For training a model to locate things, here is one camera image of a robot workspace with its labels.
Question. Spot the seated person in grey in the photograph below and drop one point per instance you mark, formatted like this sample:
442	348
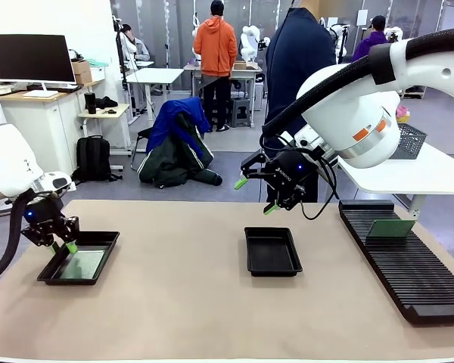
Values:
138	47

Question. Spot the black slotted board rack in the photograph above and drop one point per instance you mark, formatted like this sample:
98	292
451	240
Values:
405	272

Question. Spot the white side table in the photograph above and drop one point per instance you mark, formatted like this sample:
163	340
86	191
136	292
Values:
412	177

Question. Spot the black computer monitor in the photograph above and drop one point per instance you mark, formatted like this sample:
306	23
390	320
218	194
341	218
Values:
30	58

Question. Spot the person in orange hoodie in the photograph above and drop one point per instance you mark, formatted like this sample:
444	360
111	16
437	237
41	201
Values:
215	45

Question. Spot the black ESD tray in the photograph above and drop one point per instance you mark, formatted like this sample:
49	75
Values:
106	238
272	252

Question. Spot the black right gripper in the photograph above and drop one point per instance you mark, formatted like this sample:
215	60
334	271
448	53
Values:
289	175

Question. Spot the green circuit board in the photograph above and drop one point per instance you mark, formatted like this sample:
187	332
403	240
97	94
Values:
85	264
391	228

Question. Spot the black tumbler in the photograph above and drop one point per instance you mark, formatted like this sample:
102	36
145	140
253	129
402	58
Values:
90	103

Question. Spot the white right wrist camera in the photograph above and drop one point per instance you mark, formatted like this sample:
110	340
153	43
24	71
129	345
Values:
306	140

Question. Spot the pink bag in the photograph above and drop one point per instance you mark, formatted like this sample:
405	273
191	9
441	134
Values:
402	113

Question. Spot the white cabinet with wooden top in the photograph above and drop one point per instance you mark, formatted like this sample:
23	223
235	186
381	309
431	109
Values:
53	125

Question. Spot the small wooden top side table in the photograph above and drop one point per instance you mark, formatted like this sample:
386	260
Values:
106	112

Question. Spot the white background desk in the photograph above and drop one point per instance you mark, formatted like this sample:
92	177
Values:
153	75

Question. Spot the black cloth bundle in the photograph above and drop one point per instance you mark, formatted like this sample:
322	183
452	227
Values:
106	103

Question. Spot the black backpack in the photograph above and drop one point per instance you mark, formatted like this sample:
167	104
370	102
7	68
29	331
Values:
94	159

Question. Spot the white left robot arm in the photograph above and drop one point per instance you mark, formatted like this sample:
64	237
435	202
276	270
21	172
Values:
7	162

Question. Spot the chair with draped jackets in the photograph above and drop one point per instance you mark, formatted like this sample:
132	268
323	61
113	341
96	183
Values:
178	147

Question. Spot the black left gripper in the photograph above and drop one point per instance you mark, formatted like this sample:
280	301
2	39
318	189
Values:
43	217

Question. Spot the grey background workbench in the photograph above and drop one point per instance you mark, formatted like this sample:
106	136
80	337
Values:
249	72

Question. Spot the grey plastic stool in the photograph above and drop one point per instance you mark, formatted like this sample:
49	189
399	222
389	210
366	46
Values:
241	111

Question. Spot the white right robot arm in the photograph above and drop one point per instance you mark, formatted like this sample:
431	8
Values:
363	109

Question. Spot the cardboard box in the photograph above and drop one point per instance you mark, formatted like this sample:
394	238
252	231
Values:
81	72

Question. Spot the grey mesh basket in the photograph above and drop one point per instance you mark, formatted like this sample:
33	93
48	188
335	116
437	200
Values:
410	141

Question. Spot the person in purple hoodie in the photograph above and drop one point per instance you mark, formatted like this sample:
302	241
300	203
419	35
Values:
372	39

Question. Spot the person in navy jacket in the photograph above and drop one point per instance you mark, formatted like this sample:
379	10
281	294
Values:
299	56

